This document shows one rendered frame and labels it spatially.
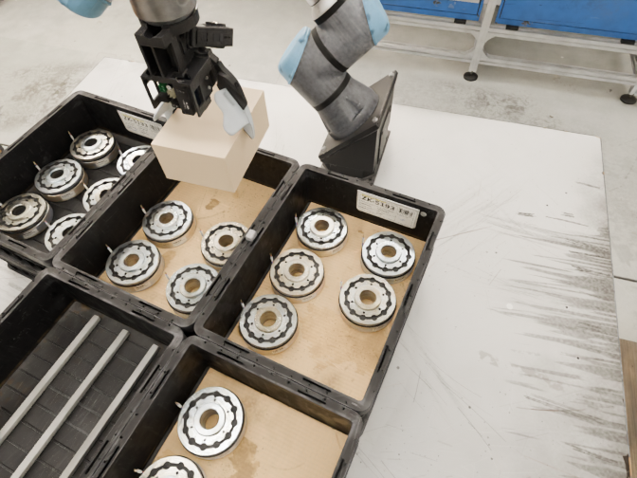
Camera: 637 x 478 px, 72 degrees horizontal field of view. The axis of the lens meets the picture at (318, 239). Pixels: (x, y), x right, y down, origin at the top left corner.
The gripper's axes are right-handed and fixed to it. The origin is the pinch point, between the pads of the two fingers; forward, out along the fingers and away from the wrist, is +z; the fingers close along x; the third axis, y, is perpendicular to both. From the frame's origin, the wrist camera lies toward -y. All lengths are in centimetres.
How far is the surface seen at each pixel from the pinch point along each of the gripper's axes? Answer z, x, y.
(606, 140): 110, 120, -148
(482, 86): 111, 58, -177
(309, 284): 23.7, 18.4, 11.2
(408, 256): 23.8, 34.8, 0.6
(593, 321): 40, 75, -4
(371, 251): 23.4, 27.8, 1.6
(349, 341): 26.5, 28.0, 18.9
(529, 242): 40, 62, -21
